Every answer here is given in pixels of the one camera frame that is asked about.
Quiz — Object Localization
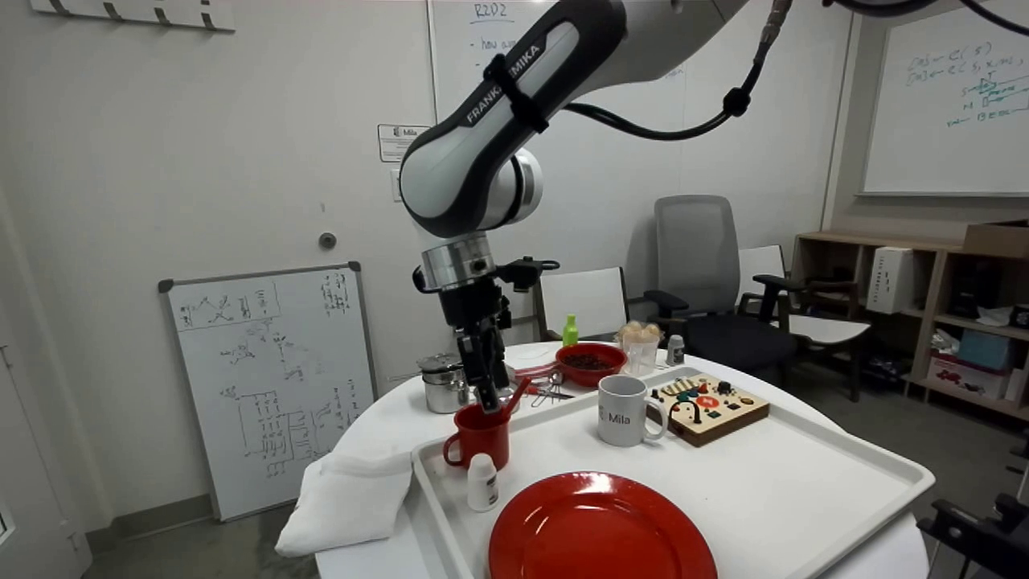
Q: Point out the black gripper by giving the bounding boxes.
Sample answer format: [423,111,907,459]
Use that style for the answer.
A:
[410,256,556,410]

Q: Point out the white shaker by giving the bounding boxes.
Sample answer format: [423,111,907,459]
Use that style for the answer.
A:
[467,452,498,510]

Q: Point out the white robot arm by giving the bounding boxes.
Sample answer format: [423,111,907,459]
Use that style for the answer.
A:
[400,0,790,410]

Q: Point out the small grey shaker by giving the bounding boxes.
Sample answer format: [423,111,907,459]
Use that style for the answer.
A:
[665,334,684,366]

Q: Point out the metal canister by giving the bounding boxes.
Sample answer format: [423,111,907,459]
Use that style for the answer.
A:
[419,354,468,414]

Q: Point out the red cup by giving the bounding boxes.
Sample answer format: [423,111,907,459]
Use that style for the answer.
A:
[441,390,524,469]

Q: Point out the green bottle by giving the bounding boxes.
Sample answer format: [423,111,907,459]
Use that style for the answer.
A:
[564,314,578,347]

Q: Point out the red bowl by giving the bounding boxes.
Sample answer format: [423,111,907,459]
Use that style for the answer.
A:
[556,340,627,390]

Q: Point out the round white table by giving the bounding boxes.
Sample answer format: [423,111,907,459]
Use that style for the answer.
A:
[314,358,935,579]

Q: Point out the white chair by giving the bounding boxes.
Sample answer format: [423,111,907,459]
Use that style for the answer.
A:
[540,268,627,338]

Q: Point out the white mug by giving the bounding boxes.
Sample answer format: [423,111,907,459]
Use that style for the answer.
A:
[599,373,668,448]

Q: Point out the clear measuring cup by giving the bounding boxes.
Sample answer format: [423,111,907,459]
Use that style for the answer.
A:
[619,321,663,376]

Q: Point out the white cloth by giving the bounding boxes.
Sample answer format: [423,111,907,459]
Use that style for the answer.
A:
[275,410,448,557]

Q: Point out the red plate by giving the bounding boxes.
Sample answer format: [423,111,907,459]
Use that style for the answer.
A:
[489,474,716,579]

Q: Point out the leaning whiteboard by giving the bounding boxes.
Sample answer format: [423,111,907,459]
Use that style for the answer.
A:
[157,260,376,522]

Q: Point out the wooden busy board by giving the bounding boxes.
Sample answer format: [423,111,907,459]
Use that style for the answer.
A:
[648,376,772,448]

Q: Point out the grey office chair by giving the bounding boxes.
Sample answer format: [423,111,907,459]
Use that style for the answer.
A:
[627,193,876,393]

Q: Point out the white plastic tray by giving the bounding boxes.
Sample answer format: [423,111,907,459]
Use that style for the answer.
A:
[410,394,933,579]

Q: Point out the wooden shelf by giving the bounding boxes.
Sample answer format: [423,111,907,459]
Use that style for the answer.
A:
[794,232,1029,422]

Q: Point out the red handled scissors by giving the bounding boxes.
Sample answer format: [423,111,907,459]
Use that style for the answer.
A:
[513,366,572,398]

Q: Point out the black cable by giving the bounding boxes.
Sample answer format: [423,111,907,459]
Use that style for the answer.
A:
[558,0,796,146]

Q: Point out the wall whiteboard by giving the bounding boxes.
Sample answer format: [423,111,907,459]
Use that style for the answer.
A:
[866,9,1029,197]

